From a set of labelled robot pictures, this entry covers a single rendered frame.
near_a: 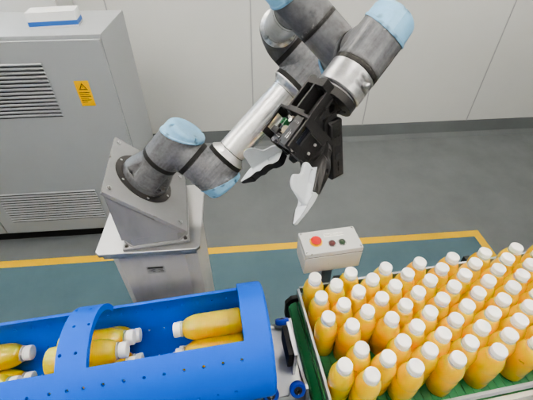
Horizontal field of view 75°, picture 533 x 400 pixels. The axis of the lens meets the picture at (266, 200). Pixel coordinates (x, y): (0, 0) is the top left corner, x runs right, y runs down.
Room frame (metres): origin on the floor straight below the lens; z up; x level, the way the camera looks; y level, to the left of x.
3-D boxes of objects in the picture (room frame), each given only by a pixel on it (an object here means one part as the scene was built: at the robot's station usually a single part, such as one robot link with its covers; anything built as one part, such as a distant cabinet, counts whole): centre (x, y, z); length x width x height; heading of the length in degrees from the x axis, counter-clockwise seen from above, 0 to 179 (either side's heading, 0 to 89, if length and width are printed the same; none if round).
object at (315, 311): (0.59, -0.16, 0.98); 0.07 x 0.07 x 0.17
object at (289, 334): (0.47, -0.06, 0.99); 0.10 x 0.02 x 0.12; 10
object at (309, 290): (0.65, -0.15, 0.98); 0.07 x 0.07 x 0.17
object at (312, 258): (0.79, -0.22, 1.05); 0.20 x 0.10 x 0.10; 100
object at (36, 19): (2.05, 1.14, 1.48); 0.24 x 0.12 x 0.08; 103
